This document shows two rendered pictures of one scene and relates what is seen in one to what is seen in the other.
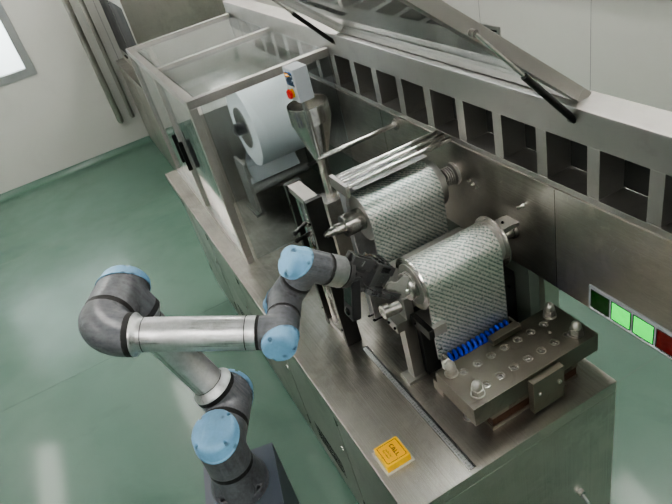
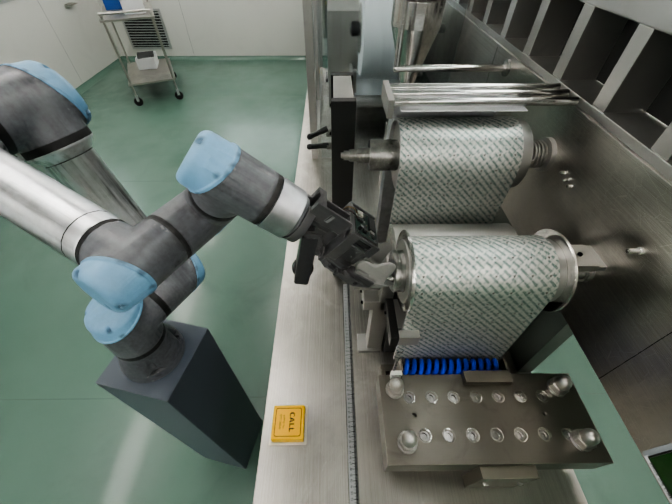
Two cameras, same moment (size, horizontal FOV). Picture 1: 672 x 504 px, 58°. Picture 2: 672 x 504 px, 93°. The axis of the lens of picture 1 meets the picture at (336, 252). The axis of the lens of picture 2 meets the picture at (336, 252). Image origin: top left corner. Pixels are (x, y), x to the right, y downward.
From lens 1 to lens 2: 98 cm
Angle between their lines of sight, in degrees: 19
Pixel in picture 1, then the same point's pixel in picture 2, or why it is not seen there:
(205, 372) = not seen: hidden behind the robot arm
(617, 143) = not seen: outside the picture
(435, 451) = (331, 450)
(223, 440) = (106, 326)
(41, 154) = (271, 39)
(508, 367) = (465, 430)
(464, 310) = (453, 332)
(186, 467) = (230, 272)
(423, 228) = (464, 204)
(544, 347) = (527, 432)
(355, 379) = (316, 311)
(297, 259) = (193, 159)
